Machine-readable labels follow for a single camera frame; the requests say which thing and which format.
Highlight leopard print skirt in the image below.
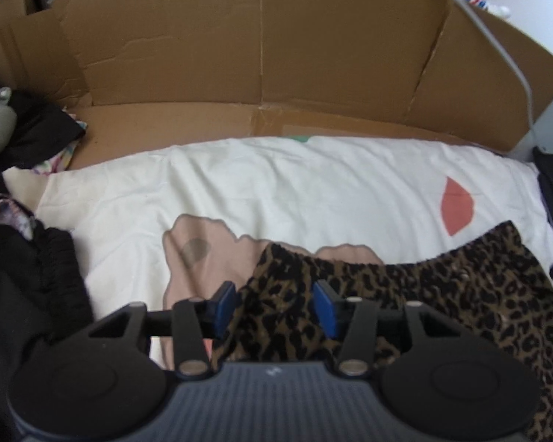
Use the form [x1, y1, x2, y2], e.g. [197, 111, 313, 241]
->
[212, 221, 553, 441]

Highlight black clothes pile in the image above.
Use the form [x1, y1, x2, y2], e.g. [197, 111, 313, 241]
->
[0, 90, 94, 441]

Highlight white power cable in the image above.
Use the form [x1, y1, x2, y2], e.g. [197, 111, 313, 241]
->
[372, 0, 540, 149]

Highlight flattened brown cardboard box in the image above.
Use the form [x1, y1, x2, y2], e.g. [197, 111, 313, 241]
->
[0, 0, 553, 168]

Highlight cream bear print blanket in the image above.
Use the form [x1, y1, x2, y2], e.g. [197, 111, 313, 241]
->
[7, 138, 553, 371]

